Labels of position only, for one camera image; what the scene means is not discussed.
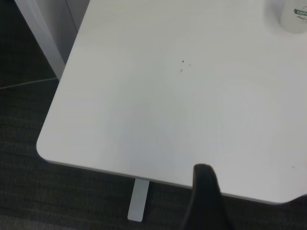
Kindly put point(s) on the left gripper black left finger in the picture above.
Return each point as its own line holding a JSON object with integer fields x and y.
{"x": 206, "y": 203}

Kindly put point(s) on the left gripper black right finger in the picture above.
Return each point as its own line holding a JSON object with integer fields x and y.
{"x": 301, "y": 215}

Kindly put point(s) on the white paper coffee cup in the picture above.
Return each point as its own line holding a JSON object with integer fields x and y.
{"x": 293, "y": 21}

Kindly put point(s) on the white table leg foot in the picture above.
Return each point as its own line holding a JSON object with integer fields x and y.
{"x": 138, "y": 201}

